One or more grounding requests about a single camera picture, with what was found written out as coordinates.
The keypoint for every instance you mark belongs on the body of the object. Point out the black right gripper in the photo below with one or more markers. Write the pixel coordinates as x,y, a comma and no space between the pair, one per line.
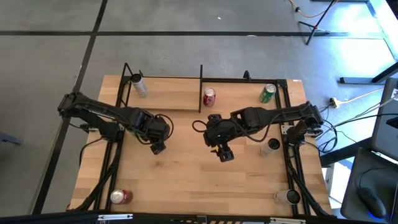
222,130

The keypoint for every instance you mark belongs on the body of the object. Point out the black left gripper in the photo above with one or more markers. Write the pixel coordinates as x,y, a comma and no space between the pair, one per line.
155,129

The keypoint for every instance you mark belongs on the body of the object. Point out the white slim can black top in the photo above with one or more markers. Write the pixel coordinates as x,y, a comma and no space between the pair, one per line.
140,87
287,197
268,148

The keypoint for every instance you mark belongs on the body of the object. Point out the red cola can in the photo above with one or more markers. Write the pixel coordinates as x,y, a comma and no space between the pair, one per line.
122,196
209,99

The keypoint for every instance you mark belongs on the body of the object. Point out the green lemon-lime soda can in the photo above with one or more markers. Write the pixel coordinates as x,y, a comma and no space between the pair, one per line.
266,95

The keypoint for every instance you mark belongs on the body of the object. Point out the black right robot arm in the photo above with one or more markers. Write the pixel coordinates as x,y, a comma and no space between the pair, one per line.
280,113

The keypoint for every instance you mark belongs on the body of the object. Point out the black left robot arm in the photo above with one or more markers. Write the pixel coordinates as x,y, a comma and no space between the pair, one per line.
102,112

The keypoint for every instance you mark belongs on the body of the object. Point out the wooden shelf board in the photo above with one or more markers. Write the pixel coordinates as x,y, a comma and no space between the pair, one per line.
171,93

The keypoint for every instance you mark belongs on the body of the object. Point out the white box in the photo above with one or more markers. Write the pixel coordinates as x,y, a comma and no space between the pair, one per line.
339,183

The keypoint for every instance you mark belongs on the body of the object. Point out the white power strip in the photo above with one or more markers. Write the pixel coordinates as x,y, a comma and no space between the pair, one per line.
334,102

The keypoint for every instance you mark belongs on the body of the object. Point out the dark grey desk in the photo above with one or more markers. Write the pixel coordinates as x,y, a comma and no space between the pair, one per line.
353,193

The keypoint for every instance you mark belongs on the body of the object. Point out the grey chair base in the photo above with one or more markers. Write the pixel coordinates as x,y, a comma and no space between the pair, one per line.
9,139

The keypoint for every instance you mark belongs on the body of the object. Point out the black desk leg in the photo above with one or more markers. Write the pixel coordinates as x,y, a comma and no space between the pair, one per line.
357,80

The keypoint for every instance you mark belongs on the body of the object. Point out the black computer mouse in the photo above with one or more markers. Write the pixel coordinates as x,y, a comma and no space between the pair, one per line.
371,202

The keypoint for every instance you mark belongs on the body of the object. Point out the black tripod stand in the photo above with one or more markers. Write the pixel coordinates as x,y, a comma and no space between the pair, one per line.
314,28

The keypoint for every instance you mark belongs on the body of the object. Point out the grey monitor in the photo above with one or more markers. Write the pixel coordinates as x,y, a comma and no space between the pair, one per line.
385,130

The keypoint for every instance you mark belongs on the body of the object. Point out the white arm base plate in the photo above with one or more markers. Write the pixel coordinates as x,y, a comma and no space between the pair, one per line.
285,129

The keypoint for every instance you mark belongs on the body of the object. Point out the black shelf side frame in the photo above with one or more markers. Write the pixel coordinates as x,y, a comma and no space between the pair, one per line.
125,65
201,93

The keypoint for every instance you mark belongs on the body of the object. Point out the black aluminium rig frame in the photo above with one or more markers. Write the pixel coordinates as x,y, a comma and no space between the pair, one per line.
236,80

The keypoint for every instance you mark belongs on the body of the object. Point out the silver metal bracket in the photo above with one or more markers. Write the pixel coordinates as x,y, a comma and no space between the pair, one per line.
287,220
115,216

